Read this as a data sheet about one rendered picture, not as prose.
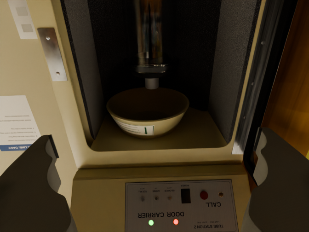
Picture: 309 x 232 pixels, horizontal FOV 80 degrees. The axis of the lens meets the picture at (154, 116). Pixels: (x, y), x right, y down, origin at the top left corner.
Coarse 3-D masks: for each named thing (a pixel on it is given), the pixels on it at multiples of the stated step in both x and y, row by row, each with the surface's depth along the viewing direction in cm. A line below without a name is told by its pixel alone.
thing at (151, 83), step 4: (132, 72) 34; (168, 72) 34; (136, 76) 35; (140, 76) 34; (144, 76) 34; (148, 76) 33; (152, 76) 33; (156, 76) 34; (160, 76) 34; (164, 76) 35; (148, 80) 37; (152, 80) 36; (156, 80) 37; (148, 84) 37; (152, 84) 37; (156, 84) 37; (148, 88) 38; (152, 88) 37
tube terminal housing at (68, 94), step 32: (32, 0) 23; (64, 32) 27; (256, 32) 25; (64, 64) 26; (64, 96) 29; (192, 128) 40; (96, 160) 35; (128, 160) 35; (160, 160) 35; (192, 160) 35; (224, 160) 36
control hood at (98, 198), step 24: (120, 168) 36; (144, 168) 35; (168, 168) 35; (192, 168) 35; (216, 168) 35; (240, 168) 35; (72, 192) 33; (96, 192) 33; (120, 192) 33; (240, 192) 33; (96, 216) 32; (120, 216) 32; (240, 216) 32
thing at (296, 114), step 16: (304, 0) 19; (304, 16) 19; (304, 32) 19; (288, 48) 21; (304, 48) 19; (288, 64) 21; (304, 64) 19; (288, 80) 21; (304, 80) 19; (272, 96) 24; (288, 96) 22; (304, 96) 19; (272, 112) 25; (288, 112) 22; (304, 112) 19; (272, 128) 25; (288, 128) 22; (304, 128) 19; (304, 144) 19; (256, 160) 29
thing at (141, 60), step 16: (128, 0) 28; (144, 0) 27; (160, 0) 28; (176, 0) 30; (128, 16) 30; (144, 16) 28; (160, 16) 29; (128, 32) 31; (144, 32) 29; (160, 32) 30; (128, 48) 32; (144, 48) 31; (160, 48) 31; (128, 64) 33; (144, 64) 32; (160, 64) 32
